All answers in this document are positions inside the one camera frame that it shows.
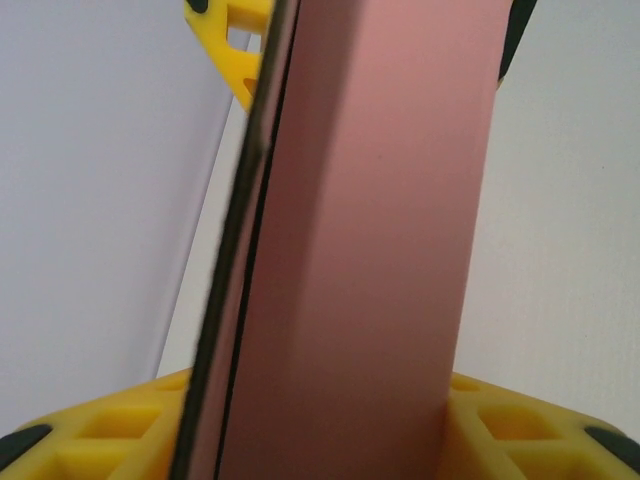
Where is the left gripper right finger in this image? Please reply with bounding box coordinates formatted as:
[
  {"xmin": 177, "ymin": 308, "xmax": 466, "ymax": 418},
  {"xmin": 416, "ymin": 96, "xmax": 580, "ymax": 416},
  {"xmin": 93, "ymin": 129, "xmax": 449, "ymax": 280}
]
[{"xmin": 442, "ymin": 372, "xmax": 640, "ymax": 480}]

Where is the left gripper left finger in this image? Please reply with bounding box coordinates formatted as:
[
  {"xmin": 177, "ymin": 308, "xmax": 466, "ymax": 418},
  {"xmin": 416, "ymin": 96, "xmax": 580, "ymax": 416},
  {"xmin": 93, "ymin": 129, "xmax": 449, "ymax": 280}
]
[{"xmin": 0, "ymin": 367, "xmax": 192, "ymax": 480}]

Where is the pink cardboard box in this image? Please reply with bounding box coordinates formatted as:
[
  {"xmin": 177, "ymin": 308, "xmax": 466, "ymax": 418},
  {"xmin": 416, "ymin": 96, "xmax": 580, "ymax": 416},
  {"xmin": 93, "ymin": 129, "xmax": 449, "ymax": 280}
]
[{"xmin": 167, "ymin": 0, "xmax": 524, "ymax": 480}]

